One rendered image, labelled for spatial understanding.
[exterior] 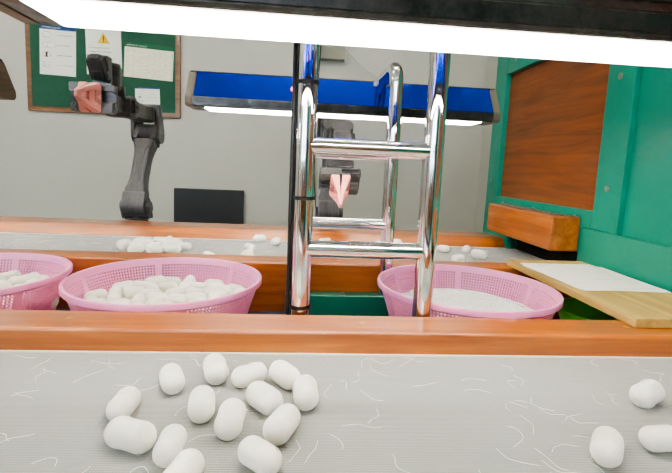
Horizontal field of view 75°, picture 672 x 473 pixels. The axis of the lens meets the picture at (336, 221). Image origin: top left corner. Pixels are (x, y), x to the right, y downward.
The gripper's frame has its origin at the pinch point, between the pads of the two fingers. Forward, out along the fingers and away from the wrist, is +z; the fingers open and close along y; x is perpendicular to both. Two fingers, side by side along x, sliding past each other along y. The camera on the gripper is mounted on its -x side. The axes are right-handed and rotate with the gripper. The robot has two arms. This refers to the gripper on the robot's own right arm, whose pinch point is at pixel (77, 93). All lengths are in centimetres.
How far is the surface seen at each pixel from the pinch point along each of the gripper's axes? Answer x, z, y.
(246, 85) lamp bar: -1.6, 15.4, 38.1
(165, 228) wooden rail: 31.3, -10.1, 15.8
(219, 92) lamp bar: 0.1, 16.4, 33.1
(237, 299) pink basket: 31, 48, 41
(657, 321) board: 29, 60, 90
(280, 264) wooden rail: 31, 28, 46
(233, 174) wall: 24, -196, 10
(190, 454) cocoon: 30, 80, 41
